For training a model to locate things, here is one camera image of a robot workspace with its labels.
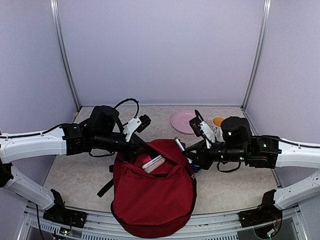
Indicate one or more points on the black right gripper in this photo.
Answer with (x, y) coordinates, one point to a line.
(201, 158)

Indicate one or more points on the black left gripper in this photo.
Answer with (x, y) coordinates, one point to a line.
(133, 147)

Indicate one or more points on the blue capped marker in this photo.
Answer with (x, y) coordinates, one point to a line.
(182, 148)

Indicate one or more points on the pink highlighter black cap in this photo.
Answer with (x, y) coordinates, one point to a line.
(145, 159)

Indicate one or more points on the white pen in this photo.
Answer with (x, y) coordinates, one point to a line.
(154, 160)

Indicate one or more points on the red student backpack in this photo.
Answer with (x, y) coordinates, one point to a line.
(156, 204)

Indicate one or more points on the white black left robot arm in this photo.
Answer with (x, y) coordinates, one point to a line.
(103, 130)

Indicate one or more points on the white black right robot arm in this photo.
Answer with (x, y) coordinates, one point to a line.
(239, 145)

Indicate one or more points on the patterned mug orange inside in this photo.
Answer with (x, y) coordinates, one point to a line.
(216, 128)

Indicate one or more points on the pink plastic plate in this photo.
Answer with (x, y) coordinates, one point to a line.
(180, 121)

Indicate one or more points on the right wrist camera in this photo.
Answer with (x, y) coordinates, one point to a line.
(202, 129)

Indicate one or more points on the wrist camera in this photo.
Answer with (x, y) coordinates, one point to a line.
(202, 129)
(145, 121)

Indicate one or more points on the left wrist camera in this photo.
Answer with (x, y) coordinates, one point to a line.
(145, 121)

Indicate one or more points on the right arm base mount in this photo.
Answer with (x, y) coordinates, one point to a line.
(258, 216)

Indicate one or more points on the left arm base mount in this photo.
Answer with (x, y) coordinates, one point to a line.
(66, 216)

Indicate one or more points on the aluminium front rail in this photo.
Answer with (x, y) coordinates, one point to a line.
(211, 226)

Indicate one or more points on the left aluminium corner post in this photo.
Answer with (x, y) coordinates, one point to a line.
(63, 53)

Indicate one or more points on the aluminium corner post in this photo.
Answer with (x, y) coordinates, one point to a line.
(258, 53)
(63, 53)

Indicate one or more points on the right aluminium corner post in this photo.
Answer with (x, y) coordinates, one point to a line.
(258, 53)

